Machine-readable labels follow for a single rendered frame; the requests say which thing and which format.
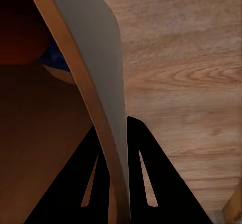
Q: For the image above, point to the can of soda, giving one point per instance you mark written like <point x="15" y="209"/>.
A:
<point x="23" y="32"/>
<point x="52" y="57"/>

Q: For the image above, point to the trash can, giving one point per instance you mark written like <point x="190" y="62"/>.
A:
<point x="45" y="113"/>

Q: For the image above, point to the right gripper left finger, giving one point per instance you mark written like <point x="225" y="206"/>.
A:
<point x="61" y="204"/>

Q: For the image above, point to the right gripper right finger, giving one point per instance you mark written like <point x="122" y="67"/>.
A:
<point x="176" y="203"/>

